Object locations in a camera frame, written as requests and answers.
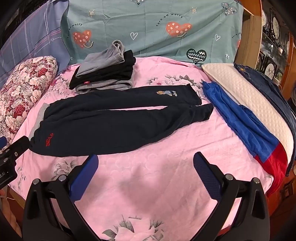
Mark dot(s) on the purple plaid pillow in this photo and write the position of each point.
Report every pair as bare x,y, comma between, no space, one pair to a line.
34,39

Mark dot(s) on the red floral pillow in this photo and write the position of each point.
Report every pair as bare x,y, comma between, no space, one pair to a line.
23,88

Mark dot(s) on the light grey folded pants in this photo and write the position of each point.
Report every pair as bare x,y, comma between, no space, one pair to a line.
99,61

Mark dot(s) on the blue and red shorts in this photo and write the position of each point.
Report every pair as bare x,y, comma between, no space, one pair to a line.
242,122

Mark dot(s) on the pink floral bedsheet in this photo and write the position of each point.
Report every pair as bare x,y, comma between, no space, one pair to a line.
150,173

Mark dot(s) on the dark grey folded pants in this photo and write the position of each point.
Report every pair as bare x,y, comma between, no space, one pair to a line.
111,85

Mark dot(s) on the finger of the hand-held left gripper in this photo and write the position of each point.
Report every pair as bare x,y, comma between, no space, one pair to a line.
18,146

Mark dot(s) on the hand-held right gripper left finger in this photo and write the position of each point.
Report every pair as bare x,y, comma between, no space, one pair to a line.
84,178

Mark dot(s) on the navy pants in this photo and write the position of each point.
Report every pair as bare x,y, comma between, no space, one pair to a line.
104,120

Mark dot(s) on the black folded pants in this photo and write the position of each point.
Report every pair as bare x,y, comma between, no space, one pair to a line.
111,69

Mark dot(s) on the row of decorative plates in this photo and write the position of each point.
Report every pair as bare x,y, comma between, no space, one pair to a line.
275,25

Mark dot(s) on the dark blue denim jeans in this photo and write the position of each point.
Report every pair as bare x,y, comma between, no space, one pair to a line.
266,85

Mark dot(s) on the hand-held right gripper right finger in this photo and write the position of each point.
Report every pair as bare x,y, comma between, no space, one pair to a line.
205,178

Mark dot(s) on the wooden display cabinet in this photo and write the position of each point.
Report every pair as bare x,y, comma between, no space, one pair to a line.
249,30

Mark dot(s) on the green heart print quilt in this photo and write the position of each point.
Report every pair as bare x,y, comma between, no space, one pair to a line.
143,34

